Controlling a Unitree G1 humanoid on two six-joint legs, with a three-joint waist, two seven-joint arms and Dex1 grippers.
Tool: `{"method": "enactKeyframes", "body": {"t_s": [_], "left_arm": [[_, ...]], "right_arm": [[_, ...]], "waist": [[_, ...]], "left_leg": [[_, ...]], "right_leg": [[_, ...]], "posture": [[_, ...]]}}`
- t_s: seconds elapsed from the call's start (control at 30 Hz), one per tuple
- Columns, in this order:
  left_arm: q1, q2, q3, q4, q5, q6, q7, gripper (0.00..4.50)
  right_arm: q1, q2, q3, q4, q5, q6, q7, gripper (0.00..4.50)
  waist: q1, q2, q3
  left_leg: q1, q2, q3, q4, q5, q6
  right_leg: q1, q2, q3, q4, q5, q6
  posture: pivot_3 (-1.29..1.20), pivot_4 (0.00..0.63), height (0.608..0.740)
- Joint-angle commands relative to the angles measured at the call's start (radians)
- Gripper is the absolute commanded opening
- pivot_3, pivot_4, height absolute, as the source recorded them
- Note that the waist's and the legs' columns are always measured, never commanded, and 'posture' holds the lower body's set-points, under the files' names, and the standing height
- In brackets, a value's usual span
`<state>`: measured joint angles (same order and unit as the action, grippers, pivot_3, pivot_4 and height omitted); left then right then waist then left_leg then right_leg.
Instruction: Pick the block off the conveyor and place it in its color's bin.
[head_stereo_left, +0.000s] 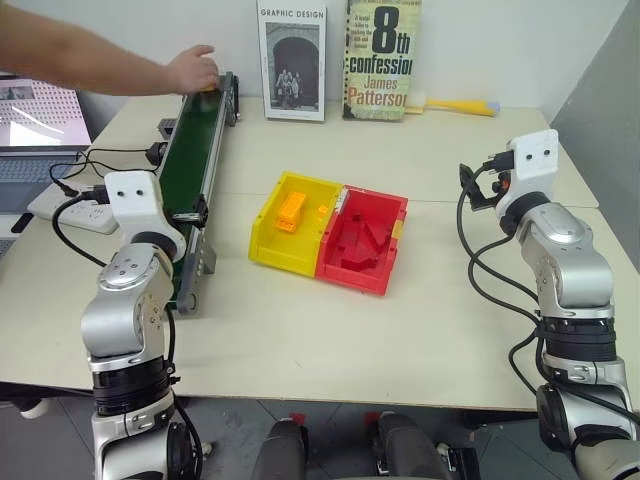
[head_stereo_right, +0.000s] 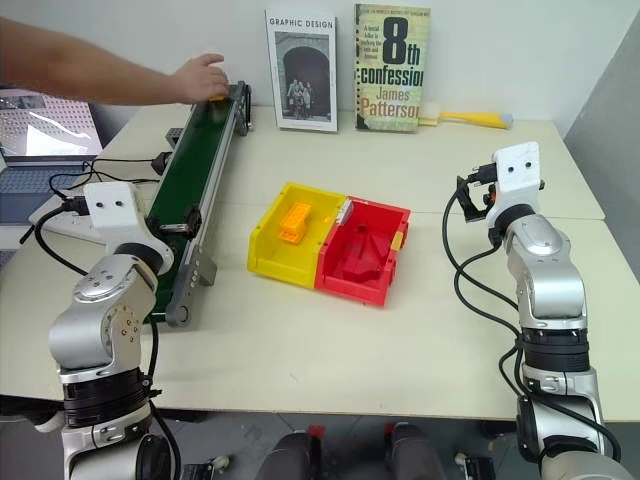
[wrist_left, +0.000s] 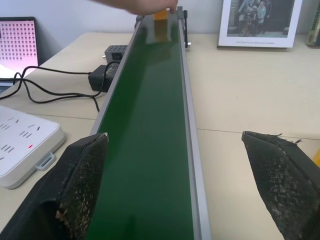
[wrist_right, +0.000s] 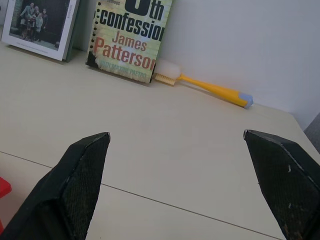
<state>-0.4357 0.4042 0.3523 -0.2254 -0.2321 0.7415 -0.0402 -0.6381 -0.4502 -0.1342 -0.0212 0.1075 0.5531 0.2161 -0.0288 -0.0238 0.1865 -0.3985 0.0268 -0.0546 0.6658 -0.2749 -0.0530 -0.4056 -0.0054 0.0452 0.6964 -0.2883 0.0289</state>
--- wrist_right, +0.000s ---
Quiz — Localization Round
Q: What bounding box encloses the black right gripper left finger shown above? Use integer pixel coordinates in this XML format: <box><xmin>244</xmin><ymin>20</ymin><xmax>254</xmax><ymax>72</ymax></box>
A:
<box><xmin>0</xmin><ymin>131</ymin><xmax>111</xmax><ymax>240</ymax></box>

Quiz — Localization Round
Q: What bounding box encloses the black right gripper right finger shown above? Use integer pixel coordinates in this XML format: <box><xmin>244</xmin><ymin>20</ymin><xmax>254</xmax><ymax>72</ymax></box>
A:
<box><xmin>243</xmin><ymin>129</ymin><xmax>320</xmax><ymax>240</ymax></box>

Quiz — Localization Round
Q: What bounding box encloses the red plastic bin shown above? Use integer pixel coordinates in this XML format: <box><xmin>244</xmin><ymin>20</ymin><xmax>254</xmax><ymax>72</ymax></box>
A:
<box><xmin>0</xmin><ymin>176</ymin><xmax>13</xmax><ymax>232</ymax></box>

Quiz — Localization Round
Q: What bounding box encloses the yellow toothbrush with white cap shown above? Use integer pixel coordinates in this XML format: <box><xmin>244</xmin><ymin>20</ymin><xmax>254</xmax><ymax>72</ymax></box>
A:
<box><xmin>154</xmin><ymin>59</ymin><xmax>255</xmax><ymax>110</ymax></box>

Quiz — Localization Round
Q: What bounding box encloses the white book with family photo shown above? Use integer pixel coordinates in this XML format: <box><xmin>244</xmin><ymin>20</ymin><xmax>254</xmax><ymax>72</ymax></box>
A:
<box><xmin>0</xmin><ymin>0</ymin><xmax>81</xmax><ymax>62</ymax></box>

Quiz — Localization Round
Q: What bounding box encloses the James Patterson paperback book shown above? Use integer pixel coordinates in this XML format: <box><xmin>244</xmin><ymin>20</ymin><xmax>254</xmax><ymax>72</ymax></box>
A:
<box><xmin>85</xmin><ymin>0</ymin><xmax>174</xmax><ymax>85</ymax></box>

